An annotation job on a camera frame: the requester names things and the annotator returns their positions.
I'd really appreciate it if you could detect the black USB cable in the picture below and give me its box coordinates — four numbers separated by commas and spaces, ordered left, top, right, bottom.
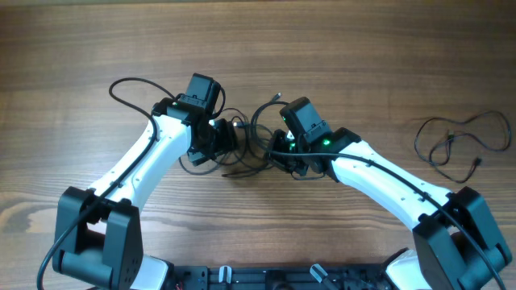
414, 110, 513, 184
178, 93, 283, 179

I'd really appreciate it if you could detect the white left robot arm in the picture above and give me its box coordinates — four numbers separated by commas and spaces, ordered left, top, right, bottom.
36, 73, 235, 289

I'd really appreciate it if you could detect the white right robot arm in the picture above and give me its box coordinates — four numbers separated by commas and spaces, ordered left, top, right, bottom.
264, 97, 512, 289

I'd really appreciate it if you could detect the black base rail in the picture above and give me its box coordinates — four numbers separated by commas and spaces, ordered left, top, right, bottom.
169, 264, 394, 290

